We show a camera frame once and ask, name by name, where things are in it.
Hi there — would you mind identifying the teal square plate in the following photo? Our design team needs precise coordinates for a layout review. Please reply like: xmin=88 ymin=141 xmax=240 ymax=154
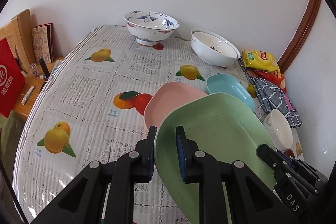
xmin=206 ymin=74 xmax=255 ymax=111

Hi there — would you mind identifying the brown wooden door frame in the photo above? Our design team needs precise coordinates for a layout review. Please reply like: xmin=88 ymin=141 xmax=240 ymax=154
xmin=278 ymin=0 xmax=322 ymax=73

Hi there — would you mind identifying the patterned brown book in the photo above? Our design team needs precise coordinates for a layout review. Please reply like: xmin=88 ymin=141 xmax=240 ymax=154
xmin=32 ymin=23 xmax=54 ymax=64

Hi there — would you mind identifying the large white outer bowl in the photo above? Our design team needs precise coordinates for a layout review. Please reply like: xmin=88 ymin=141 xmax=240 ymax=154
xmin=190 ymin=28 xmax=241 ymax=67

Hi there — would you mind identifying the plain white bowl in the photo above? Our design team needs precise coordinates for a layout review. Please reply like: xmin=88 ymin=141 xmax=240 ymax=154
xmin=263 ymin=109 xmax=293 ymax=151

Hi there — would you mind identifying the red chips bag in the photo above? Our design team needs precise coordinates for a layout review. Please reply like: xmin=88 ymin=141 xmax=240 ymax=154
xmin=248 ymin=69 xmax=286 ymax=93

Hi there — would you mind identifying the yellow chips bag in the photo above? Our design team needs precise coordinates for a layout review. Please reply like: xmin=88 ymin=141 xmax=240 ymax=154
xmin=241 ymin=49 xmax=280 ymax=72

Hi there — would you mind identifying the green square plate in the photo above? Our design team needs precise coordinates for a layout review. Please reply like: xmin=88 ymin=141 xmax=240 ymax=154
xmin=154 ymin=93 xmax=276 ymax=223

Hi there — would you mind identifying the pink square plate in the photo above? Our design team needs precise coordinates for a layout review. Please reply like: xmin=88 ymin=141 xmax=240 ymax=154
xmin=143 ymin=82 xmax=207 ymax=129

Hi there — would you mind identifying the blue pattern footed bowl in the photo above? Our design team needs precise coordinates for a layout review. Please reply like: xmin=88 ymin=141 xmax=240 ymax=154
xmin=123 ymin=10 xmax=180 ymax=46

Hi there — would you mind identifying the small glass bottle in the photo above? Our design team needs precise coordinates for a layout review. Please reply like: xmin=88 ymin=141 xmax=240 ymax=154
xmin=30 ymin=63 xmax=39 ymax=77

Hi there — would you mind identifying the wooden side cabinet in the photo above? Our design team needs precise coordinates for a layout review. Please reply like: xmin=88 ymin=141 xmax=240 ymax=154
xmin=0 ymin=8 xmax=65 ymax=123

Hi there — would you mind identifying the grey checked cloth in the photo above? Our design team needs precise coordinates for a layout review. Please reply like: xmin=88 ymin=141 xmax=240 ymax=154
xmin=238 ymin=60 xmax=302 ymax=128

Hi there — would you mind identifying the brown clay small bowl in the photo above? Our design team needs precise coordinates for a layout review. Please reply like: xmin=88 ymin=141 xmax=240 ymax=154
xmin=284 ymin=148 xmax=295 ymax=159

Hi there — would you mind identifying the fruit print tablecloth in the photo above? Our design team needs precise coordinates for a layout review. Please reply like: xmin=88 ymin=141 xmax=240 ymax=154
xmin=12 ymin=24 xmax=305 ymax=224

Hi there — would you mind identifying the white stick on cabinet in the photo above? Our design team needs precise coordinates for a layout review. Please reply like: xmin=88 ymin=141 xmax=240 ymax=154
xmin=21 ymin=86 xmax=35 ymax=105

